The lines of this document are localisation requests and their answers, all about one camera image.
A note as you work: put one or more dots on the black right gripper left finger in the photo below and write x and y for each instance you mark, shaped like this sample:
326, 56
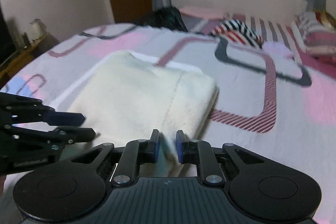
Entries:
130, 158

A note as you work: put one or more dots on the cream knitted sweater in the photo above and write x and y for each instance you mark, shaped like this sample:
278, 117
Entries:
125, 96

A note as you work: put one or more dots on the patterned pink grey bedsheet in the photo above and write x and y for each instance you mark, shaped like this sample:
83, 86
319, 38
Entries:
285, 114

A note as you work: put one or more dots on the light purple folded cloth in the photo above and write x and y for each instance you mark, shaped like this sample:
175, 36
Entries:
281, 55

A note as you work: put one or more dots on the colourful cartoon cushion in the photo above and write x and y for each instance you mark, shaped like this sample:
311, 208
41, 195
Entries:
326, 19

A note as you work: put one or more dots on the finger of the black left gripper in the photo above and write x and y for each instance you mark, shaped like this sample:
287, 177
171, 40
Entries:
57, 139
56, 118

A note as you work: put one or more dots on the wooden bedside table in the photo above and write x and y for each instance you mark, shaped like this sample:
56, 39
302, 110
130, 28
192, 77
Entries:
19, 60

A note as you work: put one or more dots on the striped red black garment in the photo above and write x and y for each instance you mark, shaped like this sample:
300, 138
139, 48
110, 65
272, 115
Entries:
237, 32

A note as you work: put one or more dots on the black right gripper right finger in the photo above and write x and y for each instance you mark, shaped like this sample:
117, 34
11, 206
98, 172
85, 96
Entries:
201, 154

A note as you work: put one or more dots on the striped pink pillow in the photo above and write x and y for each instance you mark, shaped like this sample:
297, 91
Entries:
312, 37

